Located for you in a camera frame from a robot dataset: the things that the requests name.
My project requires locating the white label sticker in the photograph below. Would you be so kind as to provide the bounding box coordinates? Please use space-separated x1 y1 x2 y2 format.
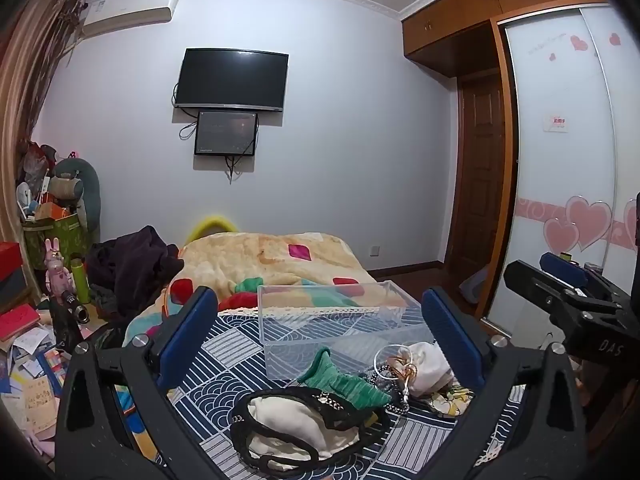
542 109 572 135

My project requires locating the white air conditioner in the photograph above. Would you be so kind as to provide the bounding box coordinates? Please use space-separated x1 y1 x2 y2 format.
79 0 181 39

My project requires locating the green knit sock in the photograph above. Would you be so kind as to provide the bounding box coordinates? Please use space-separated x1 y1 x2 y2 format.
299 347 394 409

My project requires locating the yellow pillow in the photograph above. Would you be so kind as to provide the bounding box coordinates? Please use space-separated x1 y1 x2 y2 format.
185 214 242 247

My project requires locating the white cloth bag black strap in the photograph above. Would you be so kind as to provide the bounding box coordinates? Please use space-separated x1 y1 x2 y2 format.
229 386 392 474

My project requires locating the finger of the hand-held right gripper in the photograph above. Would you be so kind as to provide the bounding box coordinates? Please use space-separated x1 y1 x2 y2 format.
539 252 589 285
502 259 583 312

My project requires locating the small black wall monitor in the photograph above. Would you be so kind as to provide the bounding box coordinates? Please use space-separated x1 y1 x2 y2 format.
193 109 259 157

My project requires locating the white heart-print wardrobe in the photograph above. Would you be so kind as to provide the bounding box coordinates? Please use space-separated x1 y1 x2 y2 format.
481 2 640 347

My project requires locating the red box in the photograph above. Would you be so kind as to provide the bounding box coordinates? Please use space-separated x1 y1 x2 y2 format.
0 241 27 287

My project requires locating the floral yellow cloth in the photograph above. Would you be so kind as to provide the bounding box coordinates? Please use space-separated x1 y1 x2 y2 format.
429 381 474 419

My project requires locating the black tube device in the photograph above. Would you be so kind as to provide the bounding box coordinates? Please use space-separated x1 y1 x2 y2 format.
49 289 92 357

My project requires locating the blue patterned bed sheet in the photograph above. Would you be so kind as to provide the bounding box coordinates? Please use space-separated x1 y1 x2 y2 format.
111 304 527 480

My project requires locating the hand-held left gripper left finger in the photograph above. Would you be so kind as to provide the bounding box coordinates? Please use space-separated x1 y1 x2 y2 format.
55 287 221 480

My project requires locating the green thermos bottle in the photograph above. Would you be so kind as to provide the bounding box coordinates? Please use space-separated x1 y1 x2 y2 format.
69 257 93 306

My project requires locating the wooden overhead cabinet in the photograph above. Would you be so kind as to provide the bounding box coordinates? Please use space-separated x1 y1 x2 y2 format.
399 0 640 79

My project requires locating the striped brown curtain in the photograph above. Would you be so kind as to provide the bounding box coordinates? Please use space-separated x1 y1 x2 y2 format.
0 0 87 243

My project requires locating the pile of papers and books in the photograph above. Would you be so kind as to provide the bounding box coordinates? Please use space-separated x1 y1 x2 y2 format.
0 324 70 438

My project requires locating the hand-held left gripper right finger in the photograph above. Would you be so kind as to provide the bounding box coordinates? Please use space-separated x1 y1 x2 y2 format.
421 287 587 480

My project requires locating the white drawstring pouch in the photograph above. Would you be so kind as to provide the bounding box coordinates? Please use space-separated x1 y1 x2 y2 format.
406 341 459 397

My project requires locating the bundle of braided cords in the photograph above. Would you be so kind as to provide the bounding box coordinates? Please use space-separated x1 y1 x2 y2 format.
371 344 420 417

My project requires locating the grey green plush toy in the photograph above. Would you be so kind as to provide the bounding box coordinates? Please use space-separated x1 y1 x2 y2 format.
49 156 102 244

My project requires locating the black wall television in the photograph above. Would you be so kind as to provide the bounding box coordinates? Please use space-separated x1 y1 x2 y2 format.
173 47 290 113

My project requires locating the orange patterned fleece blanket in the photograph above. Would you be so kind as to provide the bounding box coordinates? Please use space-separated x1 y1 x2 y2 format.
159 231 407 327

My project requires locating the clear plastic storage box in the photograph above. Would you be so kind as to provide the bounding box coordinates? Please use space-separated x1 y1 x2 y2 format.
257 280 442 382

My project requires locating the red book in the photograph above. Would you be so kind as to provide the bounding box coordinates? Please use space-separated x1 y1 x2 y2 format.
0 304 42 344

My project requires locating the green fabric storage box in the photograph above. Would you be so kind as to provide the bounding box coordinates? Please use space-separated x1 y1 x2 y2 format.
22 212 94 272

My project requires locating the pink bunny figure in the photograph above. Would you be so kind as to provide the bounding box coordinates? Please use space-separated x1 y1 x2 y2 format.
43 237 77 307

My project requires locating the dark clothes pile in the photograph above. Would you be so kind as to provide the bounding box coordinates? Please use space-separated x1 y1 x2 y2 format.
85 225 186 319

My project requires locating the brown wooden door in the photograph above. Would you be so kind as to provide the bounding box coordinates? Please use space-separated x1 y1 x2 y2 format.
444 72 517 320

